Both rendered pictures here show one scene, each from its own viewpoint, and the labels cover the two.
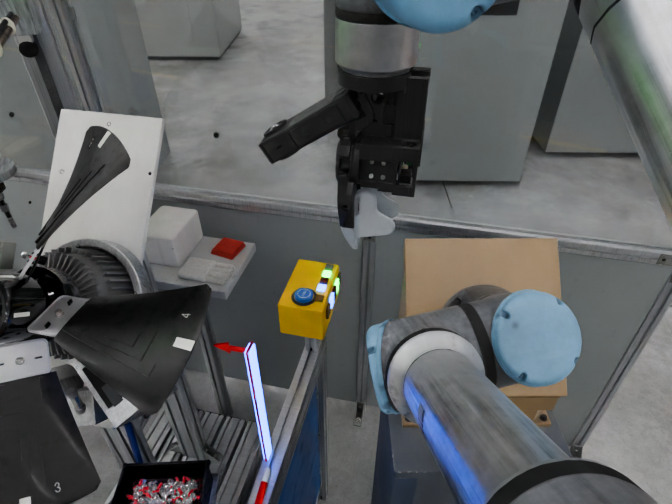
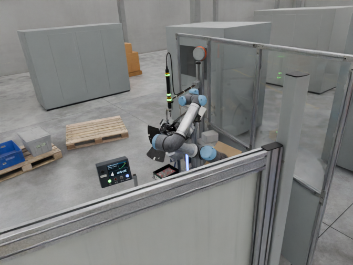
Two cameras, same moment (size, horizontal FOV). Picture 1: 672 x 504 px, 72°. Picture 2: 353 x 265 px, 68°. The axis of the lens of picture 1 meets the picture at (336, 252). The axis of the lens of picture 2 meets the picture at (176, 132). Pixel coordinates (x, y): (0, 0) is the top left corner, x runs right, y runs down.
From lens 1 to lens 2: 1.88 m
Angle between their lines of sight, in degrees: 46
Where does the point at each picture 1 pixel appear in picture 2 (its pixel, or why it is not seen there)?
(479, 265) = (226, 150)
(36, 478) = (157, 155)
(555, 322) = (209, 150)
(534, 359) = (203, 153)
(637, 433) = not seen: outside the picture
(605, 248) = (300, 182)
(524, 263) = (233, 153)
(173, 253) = (206, 140)
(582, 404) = (303, 252)
